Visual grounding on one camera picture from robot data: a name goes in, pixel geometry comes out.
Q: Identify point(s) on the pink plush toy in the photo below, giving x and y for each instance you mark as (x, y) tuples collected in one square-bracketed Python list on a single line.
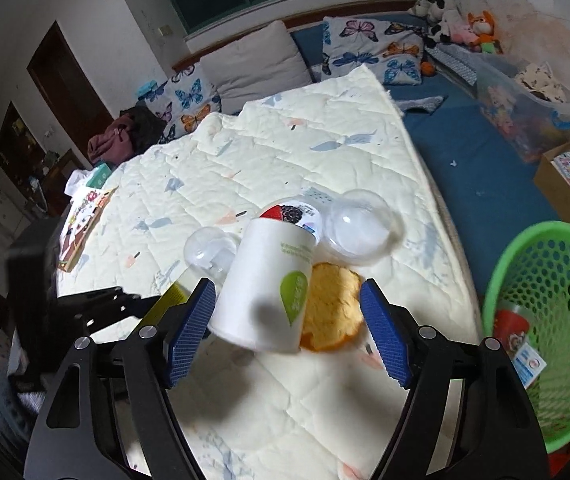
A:
[(462, 36)]

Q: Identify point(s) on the dark wooden shelf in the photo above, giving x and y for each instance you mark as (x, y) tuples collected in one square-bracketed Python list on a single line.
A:
[(17, 150)]

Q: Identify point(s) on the blue mattress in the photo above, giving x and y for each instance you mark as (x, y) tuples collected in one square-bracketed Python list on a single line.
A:
[(480, 170)]

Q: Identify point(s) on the blue patterned cloth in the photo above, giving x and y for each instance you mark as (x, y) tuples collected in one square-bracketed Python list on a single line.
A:
[(422, 103)]

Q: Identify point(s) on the dark cloth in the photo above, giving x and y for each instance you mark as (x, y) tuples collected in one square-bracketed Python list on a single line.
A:
[(10, 415)]

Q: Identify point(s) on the blue dotted cloth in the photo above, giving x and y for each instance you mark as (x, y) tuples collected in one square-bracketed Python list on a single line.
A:
[(452, 62)]

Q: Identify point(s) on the dark wooden door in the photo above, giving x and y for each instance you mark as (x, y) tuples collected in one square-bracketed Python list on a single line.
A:
[(65, 90)]

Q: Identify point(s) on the green tissue pack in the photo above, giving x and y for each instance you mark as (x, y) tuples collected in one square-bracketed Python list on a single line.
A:
[(100, 174)]

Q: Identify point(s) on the black cloth pile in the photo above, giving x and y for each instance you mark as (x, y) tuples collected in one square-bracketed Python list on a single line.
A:
[(147, 125)]

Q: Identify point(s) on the small orange ball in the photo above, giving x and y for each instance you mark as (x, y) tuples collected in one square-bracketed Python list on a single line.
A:
[(428, 69)]

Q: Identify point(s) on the grey pillow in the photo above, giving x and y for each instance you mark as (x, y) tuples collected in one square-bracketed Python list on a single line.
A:
[(255, 60)]

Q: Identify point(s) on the black white cow plush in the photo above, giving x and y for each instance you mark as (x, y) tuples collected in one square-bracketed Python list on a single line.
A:
[(437, 17)]

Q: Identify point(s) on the wooden chair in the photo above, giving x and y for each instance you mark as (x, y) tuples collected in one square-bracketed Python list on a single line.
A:
[(57, 180)]

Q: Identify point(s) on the teal packet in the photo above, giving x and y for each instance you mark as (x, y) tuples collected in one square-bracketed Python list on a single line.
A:
[(147, 89)]

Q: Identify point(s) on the patterned white cloth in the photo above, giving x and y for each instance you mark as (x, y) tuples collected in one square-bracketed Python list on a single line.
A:
[(545, 82)]

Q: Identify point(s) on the orange peel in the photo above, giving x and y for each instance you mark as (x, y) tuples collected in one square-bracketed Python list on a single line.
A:
[(332, 305)]

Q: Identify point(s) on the white wall switch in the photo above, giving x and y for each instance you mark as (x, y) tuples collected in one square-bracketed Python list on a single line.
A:
[(165, 30)]

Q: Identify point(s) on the orange fox plush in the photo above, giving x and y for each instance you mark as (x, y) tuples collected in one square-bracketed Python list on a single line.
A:
[(482, 27)]

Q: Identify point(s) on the yellow green packet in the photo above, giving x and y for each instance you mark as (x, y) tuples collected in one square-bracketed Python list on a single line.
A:
[(165, 305)]

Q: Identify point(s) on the small butterfly print pillow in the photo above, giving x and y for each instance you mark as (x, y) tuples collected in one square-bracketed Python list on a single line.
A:
[(190, 100)]

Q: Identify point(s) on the white blue milk carton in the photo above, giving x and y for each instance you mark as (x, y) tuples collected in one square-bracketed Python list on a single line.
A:
[(530, 365)]

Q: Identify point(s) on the red plastic cup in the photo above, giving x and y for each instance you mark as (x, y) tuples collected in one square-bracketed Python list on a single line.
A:
[(510, 325)]

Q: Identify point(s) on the maroon cloth bag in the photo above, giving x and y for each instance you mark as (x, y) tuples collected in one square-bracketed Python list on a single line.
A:
[(112, 142)]

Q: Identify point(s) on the cardboard box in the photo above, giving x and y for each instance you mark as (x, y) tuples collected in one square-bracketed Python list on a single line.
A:
[(555, 195)]

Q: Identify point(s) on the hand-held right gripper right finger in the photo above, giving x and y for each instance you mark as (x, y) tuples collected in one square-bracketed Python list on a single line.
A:
[(385, 335)]

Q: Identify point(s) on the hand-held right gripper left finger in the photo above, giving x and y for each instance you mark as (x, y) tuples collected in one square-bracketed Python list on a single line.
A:
[(190, 335)]

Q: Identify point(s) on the small clear plastic dome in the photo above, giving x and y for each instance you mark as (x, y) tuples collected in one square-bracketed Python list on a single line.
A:
[(207, 252)]

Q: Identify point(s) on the large clear plastic dome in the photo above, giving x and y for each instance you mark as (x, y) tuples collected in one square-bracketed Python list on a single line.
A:
[(365, 230)]

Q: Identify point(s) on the large butterfly print pillow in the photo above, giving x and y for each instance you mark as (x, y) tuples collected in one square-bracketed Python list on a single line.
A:
[(365, 45)]

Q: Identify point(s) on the green plastic basket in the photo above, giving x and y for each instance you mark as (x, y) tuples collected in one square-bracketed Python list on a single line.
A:
[(540, 231)]

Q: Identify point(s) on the white paper cup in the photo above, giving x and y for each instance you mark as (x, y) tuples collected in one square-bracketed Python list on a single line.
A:
[(260, 280)]

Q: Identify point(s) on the flat picture box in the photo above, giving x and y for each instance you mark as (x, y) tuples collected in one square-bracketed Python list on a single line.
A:
[(82, 230)]

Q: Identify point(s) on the clear plastic storage box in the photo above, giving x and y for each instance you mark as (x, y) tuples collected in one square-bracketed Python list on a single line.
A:
[(525, 120)]

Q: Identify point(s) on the berry label yogurt cup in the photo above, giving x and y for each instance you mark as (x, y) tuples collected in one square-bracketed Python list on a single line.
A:
[(290, 215)]

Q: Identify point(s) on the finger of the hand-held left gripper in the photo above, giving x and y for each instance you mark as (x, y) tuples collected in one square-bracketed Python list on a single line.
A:
[(115, 317), (95, 297)]

